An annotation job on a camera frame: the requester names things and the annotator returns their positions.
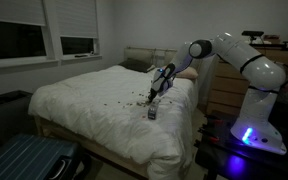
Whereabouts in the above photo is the bed with white duvet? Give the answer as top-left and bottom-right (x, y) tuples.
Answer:
(28, 64), (199, 180)

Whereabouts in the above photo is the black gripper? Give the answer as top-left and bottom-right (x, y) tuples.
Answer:
(145, 87), (162, 105)

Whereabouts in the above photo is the wooden chest of drawers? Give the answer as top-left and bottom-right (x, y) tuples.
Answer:
(205, 46), (288, 116)

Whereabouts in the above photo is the black camera on stand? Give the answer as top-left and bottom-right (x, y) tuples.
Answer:
(241, 30), (265, 44)

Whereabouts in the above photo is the pink pillow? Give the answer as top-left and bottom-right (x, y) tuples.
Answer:
(175, 66), (199, 80)

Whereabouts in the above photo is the blue ribbed suitcase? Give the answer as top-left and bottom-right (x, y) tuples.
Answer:
(0, 133), (92, 180)

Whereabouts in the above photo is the narrow white window blind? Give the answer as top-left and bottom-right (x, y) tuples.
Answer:
(55, 0), (99, 39)

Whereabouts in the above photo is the wide dark window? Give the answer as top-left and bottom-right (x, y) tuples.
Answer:
(0, 19), (47, 61)

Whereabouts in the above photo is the wide white window blind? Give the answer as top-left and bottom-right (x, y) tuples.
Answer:
(0, 0), (47, 27)

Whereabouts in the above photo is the dark grey pillow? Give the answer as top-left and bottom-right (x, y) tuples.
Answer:
(118, 58), (156, 74)

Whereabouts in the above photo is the red-handled black clamp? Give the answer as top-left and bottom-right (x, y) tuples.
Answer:
(203, 114), (223, 126)
(198, 128), (220, 143)

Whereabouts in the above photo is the beige padded headboard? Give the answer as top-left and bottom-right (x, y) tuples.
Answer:
(123, 46), (205, 73)

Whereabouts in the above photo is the narrow dark window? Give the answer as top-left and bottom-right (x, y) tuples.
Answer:
(60, 36), (95, 56)

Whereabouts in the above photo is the wooden bed frame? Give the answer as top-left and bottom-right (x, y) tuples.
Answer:
(33, 114), (150, 179)

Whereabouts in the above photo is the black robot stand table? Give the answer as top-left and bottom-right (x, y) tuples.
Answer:
(194, 111), (288, 180)

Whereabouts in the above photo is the small brown box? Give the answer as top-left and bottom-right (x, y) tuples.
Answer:
(263, 34), (282, 44)

